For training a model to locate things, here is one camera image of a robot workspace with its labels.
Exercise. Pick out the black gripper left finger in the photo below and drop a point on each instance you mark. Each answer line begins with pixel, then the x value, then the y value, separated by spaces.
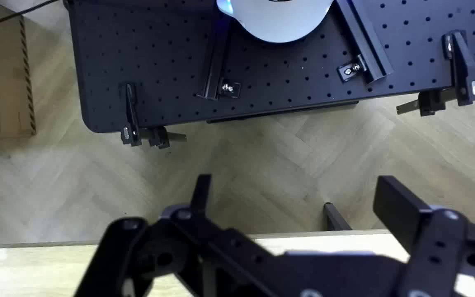
pixel 140 257

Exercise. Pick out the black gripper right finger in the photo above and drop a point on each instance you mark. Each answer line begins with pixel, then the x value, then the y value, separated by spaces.
pixel 441 252

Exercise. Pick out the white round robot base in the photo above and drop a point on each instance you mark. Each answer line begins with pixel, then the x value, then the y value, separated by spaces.
pixel 280 18

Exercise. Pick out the black bar clamp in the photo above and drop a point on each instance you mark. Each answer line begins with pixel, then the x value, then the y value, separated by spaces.
pixel 133 117
pixel 461 67

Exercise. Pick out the black perforated mounting board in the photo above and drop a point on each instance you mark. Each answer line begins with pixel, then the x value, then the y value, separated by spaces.
pixel 156 49

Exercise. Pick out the short black extrusion rail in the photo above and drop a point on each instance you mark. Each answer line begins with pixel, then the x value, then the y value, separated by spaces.
pixel 215 59

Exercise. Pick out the long black extrusion rail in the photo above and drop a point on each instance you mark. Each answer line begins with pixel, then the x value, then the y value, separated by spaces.
pixel 364 38

